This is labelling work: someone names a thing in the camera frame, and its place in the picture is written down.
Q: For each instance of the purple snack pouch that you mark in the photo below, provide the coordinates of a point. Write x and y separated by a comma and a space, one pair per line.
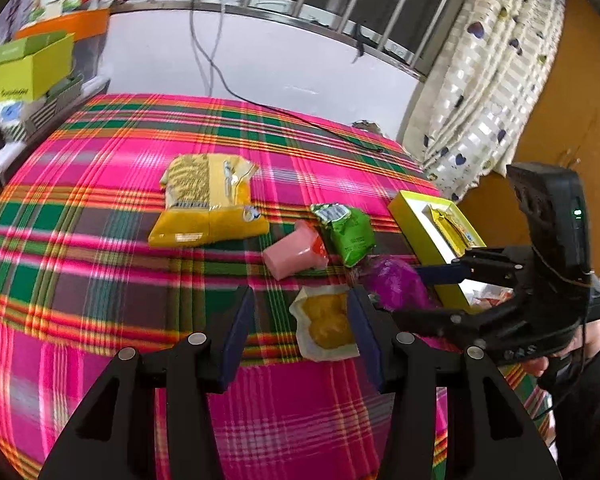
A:
395, 283

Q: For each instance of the white orange snack bag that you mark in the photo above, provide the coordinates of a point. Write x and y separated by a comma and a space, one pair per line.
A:
480, 296

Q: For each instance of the green snack pouch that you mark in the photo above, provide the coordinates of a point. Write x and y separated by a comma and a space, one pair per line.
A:
349, 230

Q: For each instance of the person's right hand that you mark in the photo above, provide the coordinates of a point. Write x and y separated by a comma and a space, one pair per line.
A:
536, 367

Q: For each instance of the wooden wardrobe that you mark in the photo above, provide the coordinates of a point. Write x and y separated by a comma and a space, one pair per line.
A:
564, 127

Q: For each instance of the yellow chip bag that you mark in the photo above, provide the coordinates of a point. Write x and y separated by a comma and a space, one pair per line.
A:
207, 199

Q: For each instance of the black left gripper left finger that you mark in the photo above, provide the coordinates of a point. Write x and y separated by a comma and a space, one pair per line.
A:
111, 434

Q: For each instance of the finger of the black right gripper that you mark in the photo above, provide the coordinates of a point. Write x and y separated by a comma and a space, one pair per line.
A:
488, 265
448, 321

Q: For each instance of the pink jelly cup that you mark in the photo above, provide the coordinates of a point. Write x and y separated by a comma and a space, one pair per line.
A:
301, 250

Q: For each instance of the orange box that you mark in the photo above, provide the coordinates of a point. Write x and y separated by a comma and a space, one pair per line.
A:
81, 25

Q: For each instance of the gold snack bar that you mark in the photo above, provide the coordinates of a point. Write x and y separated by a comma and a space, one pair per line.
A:
453, 226

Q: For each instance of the yellow fruit jelly cup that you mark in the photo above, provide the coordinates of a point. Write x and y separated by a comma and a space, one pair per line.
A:
323, 330

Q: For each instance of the pink plaid tablecloth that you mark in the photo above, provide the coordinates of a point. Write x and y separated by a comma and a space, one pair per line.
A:
78, 280

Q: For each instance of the yellow-green shallow box tray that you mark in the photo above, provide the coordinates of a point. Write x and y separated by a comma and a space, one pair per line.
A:
411, 212

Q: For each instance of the black hook on sill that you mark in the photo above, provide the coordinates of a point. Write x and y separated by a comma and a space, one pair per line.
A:
361, 41

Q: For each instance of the yellow-green storage box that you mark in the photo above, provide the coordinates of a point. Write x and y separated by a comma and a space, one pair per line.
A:
31, 77

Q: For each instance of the heart patterned curtain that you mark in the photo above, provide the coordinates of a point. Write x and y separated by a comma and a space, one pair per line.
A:
481, 90

